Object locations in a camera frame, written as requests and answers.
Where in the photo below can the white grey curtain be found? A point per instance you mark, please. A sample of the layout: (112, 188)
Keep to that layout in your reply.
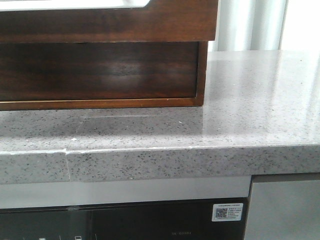
(244, 25)

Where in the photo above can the white QR code sticker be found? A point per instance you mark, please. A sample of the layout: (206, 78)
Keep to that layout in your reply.
(227, 212)

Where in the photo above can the dark wooden drawer cabinet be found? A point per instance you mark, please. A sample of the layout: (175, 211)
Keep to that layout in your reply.
(203, 75)

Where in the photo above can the white organizer tray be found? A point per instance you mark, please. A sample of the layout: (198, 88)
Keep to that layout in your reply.
(41, 5)

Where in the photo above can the grey cabinet door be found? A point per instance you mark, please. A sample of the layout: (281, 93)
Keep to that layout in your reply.
(286, 210)

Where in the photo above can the wooden drawer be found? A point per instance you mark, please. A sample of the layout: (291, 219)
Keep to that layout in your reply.
(100, 70)
(158, 21)

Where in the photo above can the black built-in appliance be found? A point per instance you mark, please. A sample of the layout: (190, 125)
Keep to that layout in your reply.
(151, 220)

